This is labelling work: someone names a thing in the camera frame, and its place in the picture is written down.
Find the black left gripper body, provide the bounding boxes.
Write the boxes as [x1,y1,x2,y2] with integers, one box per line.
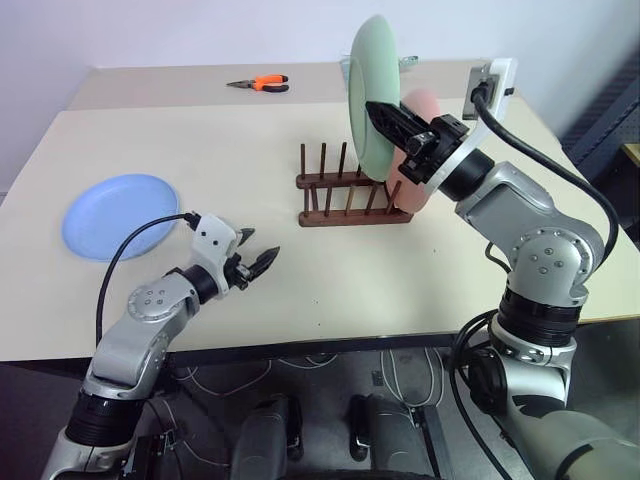
[222,252,253,293]

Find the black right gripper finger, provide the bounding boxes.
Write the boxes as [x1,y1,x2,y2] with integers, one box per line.
[365,100,433,150]

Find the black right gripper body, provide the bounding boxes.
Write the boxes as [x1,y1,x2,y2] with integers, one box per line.
[398,113,471,187]

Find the green plate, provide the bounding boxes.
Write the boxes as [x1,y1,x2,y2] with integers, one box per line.
[347,14,402,184]

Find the wooden dish rack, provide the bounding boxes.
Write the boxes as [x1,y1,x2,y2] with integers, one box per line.
[294,141,415,229]

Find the pink plate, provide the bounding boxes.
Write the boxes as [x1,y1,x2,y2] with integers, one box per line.
[386,88,442,214]

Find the blue plate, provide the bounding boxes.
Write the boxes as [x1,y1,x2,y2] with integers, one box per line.
[60,172,183,263]

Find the dark rounded robot foot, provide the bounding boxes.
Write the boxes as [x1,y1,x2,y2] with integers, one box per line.
[348,393,419,480]
[234,393,305,480]

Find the black perforated panel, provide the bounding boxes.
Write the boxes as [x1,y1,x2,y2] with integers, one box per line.
[562,47,640,169]

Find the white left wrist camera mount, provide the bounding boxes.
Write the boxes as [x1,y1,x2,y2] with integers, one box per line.
[191,213,240,282]

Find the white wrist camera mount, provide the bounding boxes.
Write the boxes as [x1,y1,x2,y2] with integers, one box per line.
[423,57,518,197]
[191,213,240,282]

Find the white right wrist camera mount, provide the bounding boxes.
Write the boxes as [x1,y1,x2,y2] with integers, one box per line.
[423,57,518,197]

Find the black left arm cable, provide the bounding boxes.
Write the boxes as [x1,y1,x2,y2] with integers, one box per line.
[95,212,201,351]

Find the orange handled pliers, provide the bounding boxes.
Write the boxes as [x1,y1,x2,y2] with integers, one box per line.
[225,73,292,95]

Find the white floor cable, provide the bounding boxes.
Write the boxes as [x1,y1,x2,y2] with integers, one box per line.
[169,348,451,416]

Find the black box with wires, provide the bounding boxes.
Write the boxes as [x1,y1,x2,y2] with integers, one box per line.
[123,428,177,480]

